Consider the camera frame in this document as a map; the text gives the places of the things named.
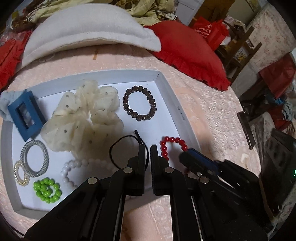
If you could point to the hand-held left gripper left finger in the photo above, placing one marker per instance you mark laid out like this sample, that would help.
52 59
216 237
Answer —
138 166

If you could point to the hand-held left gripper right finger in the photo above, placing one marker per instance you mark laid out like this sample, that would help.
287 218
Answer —
157 171

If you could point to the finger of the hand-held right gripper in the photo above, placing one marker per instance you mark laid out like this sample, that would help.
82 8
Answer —
205 162
188 162

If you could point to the white shallow cardboard box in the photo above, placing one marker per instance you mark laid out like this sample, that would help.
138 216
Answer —
166 120

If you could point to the cream dotted scrunchie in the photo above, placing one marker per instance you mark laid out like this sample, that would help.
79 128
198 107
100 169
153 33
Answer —
76 111

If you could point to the blue square hair clip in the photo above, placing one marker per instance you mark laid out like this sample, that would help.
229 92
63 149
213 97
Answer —
17 118

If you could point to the light blue scrunchie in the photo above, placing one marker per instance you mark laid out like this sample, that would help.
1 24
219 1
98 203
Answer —
4 104

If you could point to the small white object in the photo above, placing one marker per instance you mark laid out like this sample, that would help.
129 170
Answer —
244 158

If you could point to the dark flat slab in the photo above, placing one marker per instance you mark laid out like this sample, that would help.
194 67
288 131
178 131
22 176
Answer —
246 129

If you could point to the pink textured blanket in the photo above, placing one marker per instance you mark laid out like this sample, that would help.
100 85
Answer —
208 111

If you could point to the pile of clothes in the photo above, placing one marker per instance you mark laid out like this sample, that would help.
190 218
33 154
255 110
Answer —
282 111

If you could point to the red cloth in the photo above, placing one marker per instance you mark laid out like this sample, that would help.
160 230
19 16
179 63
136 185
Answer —
279 74

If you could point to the red ruffled pillow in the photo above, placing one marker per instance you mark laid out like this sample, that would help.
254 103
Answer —
189 51
9 55

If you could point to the small brown scrap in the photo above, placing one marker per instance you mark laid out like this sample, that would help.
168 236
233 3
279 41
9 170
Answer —
95 55

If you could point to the wooden chair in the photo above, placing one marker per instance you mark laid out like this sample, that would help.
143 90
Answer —
245 46

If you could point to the red shopping bag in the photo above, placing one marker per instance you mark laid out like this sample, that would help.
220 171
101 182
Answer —
208 30

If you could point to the white pillow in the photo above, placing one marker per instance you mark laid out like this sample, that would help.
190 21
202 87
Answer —
92 30

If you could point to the floral yellow quilt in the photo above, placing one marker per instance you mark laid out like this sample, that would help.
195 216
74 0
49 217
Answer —
143 9

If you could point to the floral wall cloth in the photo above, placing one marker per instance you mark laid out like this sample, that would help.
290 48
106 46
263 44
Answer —
270 34

